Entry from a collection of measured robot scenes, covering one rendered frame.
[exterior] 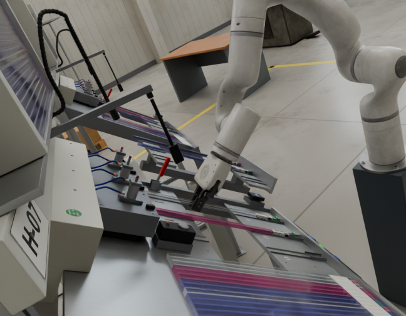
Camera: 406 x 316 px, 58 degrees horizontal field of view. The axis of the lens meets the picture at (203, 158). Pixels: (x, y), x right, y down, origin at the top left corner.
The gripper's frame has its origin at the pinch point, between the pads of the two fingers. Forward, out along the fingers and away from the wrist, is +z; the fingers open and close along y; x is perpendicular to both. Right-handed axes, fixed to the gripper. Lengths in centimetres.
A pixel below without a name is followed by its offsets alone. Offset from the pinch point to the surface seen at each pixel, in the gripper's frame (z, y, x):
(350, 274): -6.2, 32.0, 31.4
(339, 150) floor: -49, -126, 157
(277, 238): -2.8, 13.6, 21.2
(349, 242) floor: -1, -45, 119
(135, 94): -20.7, 17.3, -34.6
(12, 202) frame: -8, 59, -49
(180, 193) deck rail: 1.4, -8.1, -2.5
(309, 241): -6.0, 14.5, 31.4
